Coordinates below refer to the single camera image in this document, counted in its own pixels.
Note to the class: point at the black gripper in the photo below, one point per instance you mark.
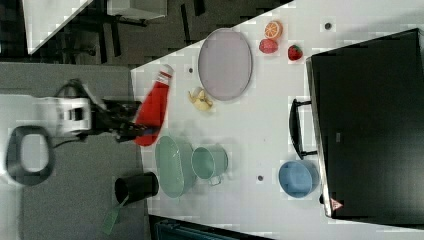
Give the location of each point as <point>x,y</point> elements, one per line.
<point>116,117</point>

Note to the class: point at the red plush ketchup bottle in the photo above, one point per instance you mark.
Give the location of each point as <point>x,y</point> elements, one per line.
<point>153,109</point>

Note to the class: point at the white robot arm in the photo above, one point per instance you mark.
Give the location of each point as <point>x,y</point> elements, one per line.
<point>23,116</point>

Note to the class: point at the black toaster oven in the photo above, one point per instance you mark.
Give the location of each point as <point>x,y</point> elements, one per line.
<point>368,114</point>

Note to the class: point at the green oval colander basket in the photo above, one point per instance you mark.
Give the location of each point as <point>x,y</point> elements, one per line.
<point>173,162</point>

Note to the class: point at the black cup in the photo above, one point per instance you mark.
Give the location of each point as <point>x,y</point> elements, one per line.
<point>135,188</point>

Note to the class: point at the yellow banana peel toy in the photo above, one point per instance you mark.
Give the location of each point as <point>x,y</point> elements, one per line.
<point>199,99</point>

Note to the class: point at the green metal cup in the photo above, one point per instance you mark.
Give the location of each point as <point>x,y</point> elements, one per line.
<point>209,163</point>

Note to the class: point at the grey round plate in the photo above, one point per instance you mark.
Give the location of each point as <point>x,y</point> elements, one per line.
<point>225,64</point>

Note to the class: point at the red apple toy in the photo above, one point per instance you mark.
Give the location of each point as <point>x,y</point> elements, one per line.
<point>268,46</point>

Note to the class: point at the orange slice toy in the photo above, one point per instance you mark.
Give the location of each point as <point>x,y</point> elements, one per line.
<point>273,30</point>

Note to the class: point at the red strawberry toy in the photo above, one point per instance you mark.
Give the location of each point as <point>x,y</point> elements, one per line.
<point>294,53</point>

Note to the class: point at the blue bowl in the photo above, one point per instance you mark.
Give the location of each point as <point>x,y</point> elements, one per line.
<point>298,178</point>

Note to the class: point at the black oven door handle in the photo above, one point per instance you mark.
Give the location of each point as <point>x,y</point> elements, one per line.
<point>295,129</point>

